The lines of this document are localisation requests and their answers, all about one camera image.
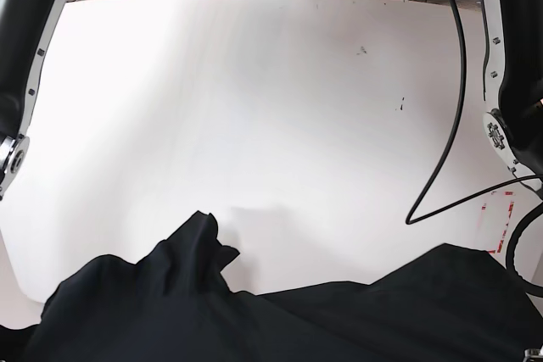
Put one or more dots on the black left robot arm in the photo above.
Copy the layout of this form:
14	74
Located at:
512	88

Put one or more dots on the black T-shirt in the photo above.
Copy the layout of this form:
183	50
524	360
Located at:
450	304

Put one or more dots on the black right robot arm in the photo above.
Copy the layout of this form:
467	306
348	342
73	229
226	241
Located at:
27	27

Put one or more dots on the red tape rectangle marking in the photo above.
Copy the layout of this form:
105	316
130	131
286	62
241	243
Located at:
496	214

